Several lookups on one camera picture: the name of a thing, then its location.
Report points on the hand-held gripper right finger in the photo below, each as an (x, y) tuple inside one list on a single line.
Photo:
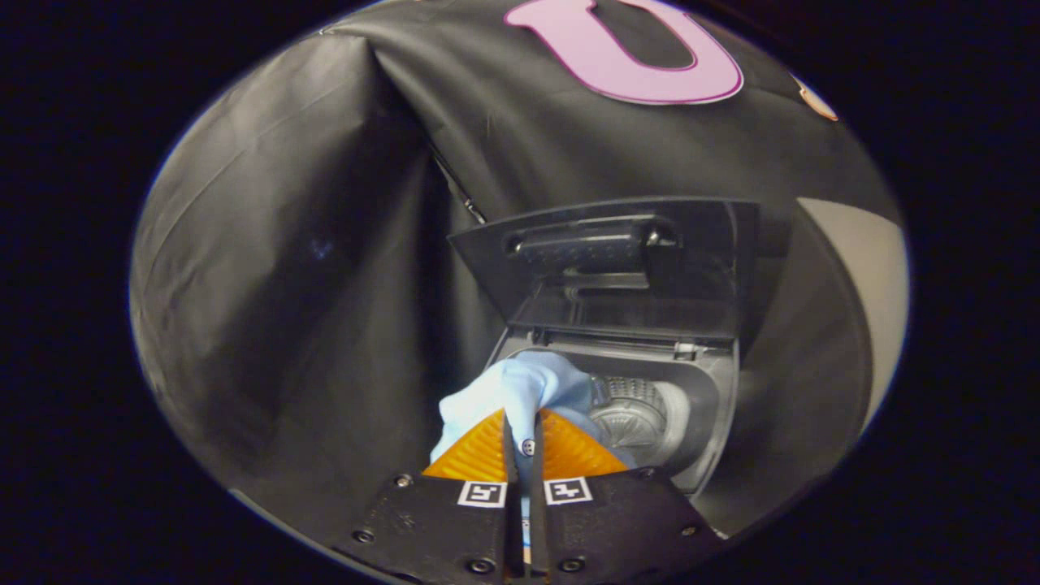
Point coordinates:
[(538, 520)]

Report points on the black backdrop cloth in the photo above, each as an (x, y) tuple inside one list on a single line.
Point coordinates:
[(309, 268)]

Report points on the beige cabinet with dark top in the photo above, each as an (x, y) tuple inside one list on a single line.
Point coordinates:
[(869, 284)]

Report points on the light blue garment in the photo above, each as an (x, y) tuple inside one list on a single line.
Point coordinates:
[(520, 386)]

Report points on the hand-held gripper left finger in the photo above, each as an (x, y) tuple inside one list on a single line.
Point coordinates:
[(513, 520)]

